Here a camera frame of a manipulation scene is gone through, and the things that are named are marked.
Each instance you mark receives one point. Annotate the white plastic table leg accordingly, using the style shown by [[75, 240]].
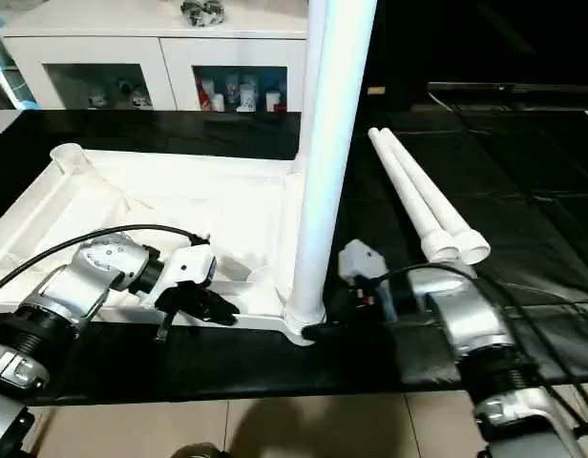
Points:
[[298, 164], [451, 219], [327, 143], [413, 196]]

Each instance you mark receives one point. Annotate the white plastic table top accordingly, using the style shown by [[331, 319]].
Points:
[[132, 205]]

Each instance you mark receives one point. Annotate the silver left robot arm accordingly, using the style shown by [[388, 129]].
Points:
[[74, 286]]

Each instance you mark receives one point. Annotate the dark left robot foot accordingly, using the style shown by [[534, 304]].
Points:
[[194, 451]]

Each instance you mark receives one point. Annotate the black work mat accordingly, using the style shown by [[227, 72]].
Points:
[[523, 191]]

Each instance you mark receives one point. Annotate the small yellow label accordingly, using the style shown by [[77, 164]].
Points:
[[375, 92]]

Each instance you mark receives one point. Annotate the white glass-door cabinet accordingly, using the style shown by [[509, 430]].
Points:
[[132, 48]]

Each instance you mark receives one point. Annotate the black metal bar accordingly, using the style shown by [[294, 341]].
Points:
[[523, 89]]

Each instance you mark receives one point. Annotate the crumpled silver object on cabinet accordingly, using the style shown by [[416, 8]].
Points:
[[202, 11]]

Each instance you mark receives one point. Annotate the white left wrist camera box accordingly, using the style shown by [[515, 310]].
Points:
[[184, 272]]

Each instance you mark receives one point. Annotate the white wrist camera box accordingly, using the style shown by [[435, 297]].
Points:
[[361, 260], [184, 272]]

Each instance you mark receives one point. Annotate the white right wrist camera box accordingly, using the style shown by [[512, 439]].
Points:
[[361, 260]]

